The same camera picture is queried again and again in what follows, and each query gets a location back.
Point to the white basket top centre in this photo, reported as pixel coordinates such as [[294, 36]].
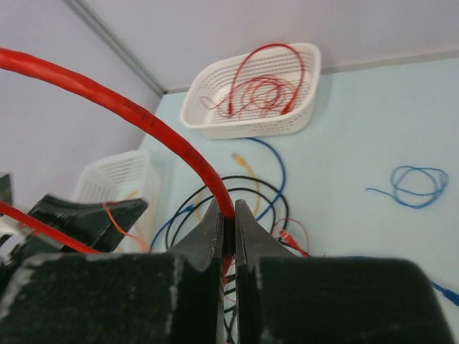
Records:
[[270, 91]]

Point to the black cable large loop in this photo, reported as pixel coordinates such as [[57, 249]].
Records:
[[230, 310]]

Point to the white basket left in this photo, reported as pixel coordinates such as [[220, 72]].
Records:
[[126, 176]]

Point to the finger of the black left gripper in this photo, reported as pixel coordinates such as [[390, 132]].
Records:
[[91, 224], [6, 189]]

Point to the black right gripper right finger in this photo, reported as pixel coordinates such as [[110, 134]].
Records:
[[283, 298]]

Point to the white basket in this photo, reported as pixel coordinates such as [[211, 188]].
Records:
[[270, 91], [126, 176]]

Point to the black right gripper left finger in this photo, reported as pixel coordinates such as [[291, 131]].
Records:
[[174, 297]]

